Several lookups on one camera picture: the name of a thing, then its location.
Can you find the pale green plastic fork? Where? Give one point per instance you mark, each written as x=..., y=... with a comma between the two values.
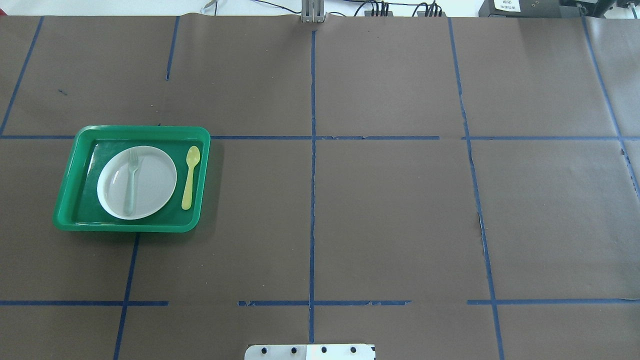
x=131, y=187

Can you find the yellow plastic spoon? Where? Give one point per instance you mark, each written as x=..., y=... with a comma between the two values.
x=193, y=157

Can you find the white round plate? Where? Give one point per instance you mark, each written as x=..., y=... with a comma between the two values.
x=156, y=182

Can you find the green plastic tray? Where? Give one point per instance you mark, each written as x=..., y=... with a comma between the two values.
x=77, y=207

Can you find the aluminium frame post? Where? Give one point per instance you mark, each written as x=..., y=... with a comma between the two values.
x=313, y=11

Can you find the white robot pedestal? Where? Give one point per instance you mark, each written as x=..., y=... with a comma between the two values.
x=338, y=351

